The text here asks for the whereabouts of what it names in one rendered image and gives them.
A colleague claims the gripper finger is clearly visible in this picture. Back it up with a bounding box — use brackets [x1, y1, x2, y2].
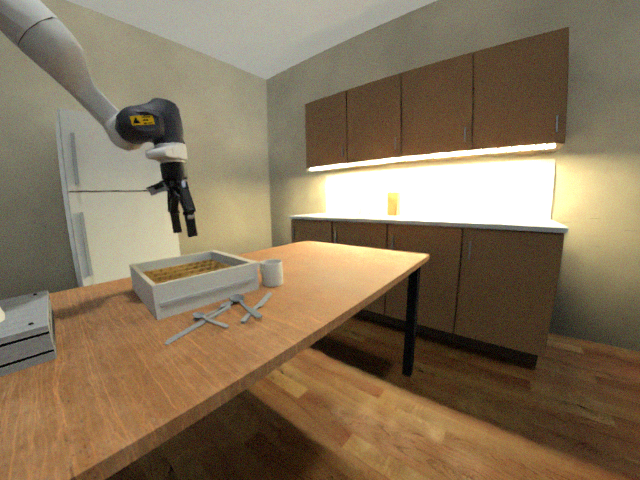
[171, 181, 198, 237]
[167, 187, 182, 234]

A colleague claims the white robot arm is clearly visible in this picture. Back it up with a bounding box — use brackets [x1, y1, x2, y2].
[0, 0, 188, 163]

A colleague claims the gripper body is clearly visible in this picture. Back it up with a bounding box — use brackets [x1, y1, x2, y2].
[160, 162, 188, 194]

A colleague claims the wooden cutlery tray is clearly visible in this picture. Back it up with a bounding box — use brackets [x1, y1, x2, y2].
[143, 259, 232, 284]

